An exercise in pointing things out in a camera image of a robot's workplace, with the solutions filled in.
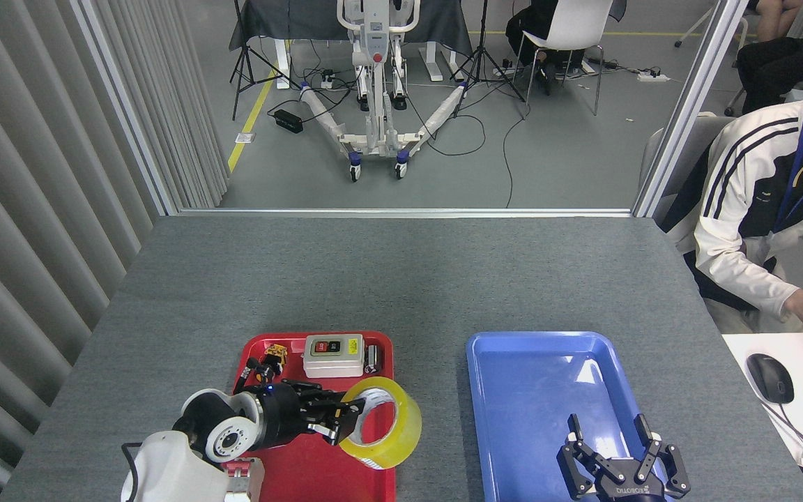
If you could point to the silver frame post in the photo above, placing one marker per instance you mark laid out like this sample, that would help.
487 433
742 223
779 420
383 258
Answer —
691 104
123 104

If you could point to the silver frame rail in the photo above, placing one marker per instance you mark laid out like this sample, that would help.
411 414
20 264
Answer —
401 212

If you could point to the white switch box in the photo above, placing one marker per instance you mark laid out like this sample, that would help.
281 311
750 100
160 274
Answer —
332 362

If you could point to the white wheeled stand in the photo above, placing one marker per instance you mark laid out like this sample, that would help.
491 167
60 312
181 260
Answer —
377 104

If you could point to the person in white black jacket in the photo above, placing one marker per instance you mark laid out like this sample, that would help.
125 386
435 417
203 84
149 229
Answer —
743 181

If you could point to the small black silver cylinder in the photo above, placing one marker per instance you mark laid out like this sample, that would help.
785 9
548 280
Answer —
373 359

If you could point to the white chair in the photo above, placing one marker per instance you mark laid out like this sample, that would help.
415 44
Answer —
572 24

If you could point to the white red terminal block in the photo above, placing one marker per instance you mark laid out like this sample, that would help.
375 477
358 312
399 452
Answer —
251 481

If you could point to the grey ribbed partition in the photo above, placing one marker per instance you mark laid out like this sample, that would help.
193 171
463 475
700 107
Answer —
25 209

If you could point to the person in black trousers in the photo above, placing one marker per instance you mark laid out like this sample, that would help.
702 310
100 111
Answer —
785 63

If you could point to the grey chair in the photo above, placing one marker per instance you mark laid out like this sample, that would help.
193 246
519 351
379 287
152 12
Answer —
680 139

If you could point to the table with black cloth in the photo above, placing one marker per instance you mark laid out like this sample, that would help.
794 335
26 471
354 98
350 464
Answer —
290 17

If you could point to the white power strip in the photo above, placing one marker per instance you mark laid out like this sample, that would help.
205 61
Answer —
654 77

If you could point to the red plastic tray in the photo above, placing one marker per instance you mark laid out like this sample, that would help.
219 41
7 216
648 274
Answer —
318 477

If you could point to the person's forearm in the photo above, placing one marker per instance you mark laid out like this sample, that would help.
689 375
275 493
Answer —
743 279

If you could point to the black tripod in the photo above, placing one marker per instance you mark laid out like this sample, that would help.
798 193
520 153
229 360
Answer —
483 56
242 63

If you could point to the person seated on white chair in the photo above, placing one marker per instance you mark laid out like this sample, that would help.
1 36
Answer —
527 28

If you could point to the blue plastic tray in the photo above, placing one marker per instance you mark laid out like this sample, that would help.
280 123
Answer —
527 418

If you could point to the orange push button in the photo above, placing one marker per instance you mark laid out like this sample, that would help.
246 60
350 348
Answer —
277 352

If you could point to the white floor plate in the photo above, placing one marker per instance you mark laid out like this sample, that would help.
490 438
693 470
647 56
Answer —
245 138

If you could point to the black computer mouse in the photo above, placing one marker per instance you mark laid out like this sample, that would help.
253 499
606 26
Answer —
769 376

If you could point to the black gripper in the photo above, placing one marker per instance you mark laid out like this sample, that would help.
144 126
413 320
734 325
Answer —
279 418
628 484

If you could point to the yellow tape roll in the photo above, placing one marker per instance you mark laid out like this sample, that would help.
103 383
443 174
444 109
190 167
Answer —
407 425

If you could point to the black power adapter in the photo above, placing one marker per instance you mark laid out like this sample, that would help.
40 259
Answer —
288 121

